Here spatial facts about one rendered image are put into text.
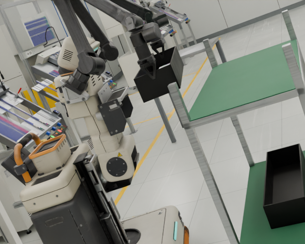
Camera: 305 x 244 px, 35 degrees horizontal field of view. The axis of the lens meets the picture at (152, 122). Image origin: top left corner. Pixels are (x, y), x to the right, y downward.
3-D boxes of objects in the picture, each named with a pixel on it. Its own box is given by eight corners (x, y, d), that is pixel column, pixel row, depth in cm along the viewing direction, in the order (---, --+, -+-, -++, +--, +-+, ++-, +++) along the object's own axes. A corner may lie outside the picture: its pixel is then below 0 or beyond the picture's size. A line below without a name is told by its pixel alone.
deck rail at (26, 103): (59, 124, 443) (62, 118, 440) (58, 124, 441) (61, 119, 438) (-8, 87, 447) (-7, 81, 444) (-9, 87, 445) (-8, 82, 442)
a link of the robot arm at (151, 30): (134, 21, 209) (124, 18, 201) (157, 12, 204) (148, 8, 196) (141, 48, 208) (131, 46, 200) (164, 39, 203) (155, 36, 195)
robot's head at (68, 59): (53, 66, 228) (63, 35, 223) (65, 58, 248) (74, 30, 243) (83, 77, 228) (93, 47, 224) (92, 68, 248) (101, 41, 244)
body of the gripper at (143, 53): (155, 56, 209) (148, 40, 208) (153, 60, 200) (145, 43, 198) (141, 62, 211) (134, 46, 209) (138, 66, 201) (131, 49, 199)
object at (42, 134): (58, 124, 441) (61, 118, 438) (23, 153, 381) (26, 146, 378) (57, 124, 441) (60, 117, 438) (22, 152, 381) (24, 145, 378)
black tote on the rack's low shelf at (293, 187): (273, 170, 256) (266, 151, 253) (306, 162, 250) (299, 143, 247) (271, 229, 204) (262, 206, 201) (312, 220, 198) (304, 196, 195)
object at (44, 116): (58, 121, 440) (59, 118, 438) (23, 150, 380) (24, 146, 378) (40, 111, 441) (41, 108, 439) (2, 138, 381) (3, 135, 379)
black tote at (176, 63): (154, 77, 265) (146, 58, 262) (183, 65, 262) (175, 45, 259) (143, 103, 210) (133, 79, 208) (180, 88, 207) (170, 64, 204)
